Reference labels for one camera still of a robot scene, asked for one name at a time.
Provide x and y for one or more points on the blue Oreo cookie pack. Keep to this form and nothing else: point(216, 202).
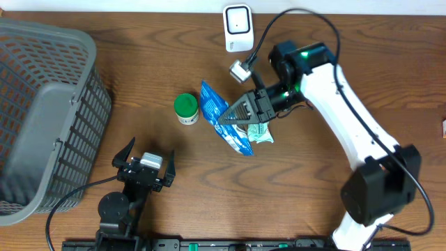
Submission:
point(212, 107)

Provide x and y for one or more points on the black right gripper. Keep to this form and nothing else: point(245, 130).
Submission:
point(250, 100)

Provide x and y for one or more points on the small orange snack box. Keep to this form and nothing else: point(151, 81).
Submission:
point(444, 129)

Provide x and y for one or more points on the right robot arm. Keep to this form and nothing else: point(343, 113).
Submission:
point(381, 183)

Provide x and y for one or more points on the white mint tissue pack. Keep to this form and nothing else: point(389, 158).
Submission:
point(259, 133)

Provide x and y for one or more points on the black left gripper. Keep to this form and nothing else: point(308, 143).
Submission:
point(118, 162)

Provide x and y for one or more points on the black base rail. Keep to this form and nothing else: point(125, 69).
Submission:
point(177, 245)

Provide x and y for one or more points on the white barcode scanner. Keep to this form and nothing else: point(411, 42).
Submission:
point(238, 28)

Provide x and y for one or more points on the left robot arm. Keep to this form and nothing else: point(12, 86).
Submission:
point(120, 212)

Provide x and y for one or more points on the green lid white jar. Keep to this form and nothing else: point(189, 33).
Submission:
point(186, 109)

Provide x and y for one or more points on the grey plastic mesh basket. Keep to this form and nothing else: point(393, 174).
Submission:
point(54, 111)

